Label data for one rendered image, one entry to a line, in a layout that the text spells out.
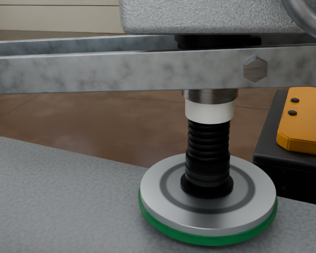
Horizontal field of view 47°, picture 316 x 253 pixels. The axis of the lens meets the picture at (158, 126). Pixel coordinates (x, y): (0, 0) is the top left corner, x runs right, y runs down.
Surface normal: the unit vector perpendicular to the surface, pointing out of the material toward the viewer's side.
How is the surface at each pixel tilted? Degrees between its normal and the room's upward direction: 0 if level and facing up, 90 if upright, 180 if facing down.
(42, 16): 90
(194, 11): 90
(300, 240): 0
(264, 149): 0
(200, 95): 90
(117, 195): 0
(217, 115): 90
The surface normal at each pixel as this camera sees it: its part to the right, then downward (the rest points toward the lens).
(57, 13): -0.28, 0.41
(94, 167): -0.03, -0.91
